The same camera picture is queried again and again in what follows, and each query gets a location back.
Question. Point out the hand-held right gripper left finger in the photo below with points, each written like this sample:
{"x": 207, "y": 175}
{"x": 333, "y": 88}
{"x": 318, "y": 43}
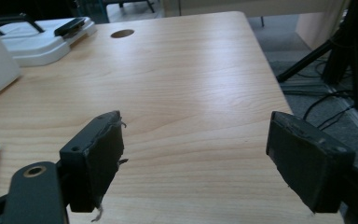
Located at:
{"x": 93, "y": 161}

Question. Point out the black tripod stand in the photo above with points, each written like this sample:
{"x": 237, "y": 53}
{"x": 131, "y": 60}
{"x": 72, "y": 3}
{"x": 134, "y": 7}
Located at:
{"x": 338, "y": 46}

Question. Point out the white plastic base with black clip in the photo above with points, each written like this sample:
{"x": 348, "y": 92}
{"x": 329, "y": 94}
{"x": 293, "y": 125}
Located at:
{"x": 40, "y": 40}

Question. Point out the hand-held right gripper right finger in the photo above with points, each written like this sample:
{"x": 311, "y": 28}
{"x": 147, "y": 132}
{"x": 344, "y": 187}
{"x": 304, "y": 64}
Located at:
{"x": 304, "y": 165}

